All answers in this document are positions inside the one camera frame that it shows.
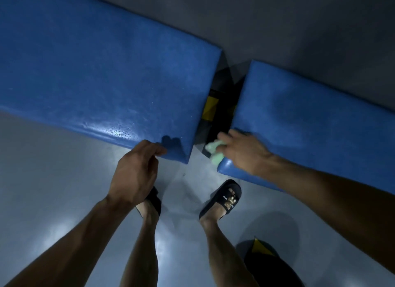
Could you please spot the person's left hand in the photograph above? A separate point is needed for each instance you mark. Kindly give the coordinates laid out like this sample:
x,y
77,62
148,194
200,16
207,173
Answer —
x,y
132,175

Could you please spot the person's right hand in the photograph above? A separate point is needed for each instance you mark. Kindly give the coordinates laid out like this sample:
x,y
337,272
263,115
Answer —
x,y
247,154

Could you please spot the person's left fingers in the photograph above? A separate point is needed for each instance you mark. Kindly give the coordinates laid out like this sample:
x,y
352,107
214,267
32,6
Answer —
x,y
156,149

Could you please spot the person's right fingers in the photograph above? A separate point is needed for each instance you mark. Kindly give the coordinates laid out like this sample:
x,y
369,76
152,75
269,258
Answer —
x,y
227,140

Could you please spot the light green cleaning cloth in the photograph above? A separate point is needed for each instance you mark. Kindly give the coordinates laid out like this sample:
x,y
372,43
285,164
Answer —
x,y
214,151

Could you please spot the person's right forearm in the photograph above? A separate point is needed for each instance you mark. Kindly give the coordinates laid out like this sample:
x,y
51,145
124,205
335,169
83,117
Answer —
x,y
333,200

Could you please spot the person's left forearm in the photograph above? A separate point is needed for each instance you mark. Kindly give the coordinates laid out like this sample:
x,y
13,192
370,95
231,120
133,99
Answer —
x,y
71,246

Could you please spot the plain black slide sandal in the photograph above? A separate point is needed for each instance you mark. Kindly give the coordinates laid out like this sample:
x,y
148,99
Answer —
x,y
155,200

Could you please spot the black slide sandal with charms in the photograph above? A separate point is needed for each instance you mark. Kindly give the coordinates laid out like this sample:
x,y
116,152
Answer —
x,y
220,200

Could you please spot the small blue padded bench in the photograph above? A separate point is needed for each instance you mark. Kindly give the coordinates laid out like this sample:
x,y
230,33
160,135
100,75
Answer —
x,y
311,126

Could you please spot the large blue padded bench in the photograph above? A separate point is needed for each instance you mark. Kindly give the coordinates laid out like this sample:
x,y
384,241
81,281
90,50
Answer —
x,y
101,67

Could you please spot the person's left leg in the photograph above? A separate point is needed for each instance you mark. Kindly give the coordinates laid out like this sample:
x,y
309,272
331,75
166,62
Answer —
x,y
143,249

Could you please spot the person's leg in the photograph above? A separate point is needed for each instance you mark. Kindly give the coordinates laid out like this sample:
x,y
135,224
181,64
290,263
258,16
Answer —
x,y
143,249
223,249

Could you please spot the person's right leg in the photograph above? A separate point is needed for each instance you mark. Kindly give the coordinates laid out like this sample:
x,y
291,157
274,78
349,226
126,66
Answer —
x,y
223,249

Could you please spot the black shorts with yellow patch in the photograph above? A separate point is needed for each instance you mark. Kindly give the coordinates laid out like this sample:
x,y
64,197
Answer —
x,y
268,265

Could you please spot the yellow label on frame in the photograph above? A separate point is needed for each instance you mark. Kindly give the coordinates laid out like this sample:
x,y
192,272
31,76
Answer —
x,y
210,108

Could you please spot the black metal bench frame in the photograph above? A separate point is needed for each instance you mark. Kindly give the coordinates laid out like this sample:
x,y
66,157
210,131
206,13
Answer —
x,y
223,98

